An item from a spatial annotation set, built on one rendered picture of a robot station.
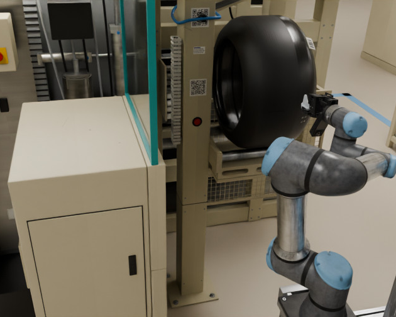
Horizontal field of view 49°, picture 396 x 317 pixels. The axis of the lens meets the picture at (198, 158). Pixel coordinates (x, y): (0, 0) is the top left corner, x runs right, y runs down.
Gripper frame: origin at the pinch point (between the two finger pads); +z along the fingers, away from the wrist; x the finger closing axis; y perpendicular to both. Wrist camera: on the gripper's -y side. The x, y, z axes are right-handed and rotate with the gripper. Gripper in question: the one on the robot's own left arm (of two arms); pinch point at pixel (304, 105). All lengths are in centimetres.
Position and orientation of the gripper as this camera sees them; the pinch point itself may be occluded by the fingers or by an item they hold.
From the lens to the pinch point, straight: 178.0
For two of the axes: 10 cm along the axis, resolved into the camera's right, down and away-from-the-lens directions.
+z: -2.7, -3.6, 8.9
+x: -9.6, 1.2, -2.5
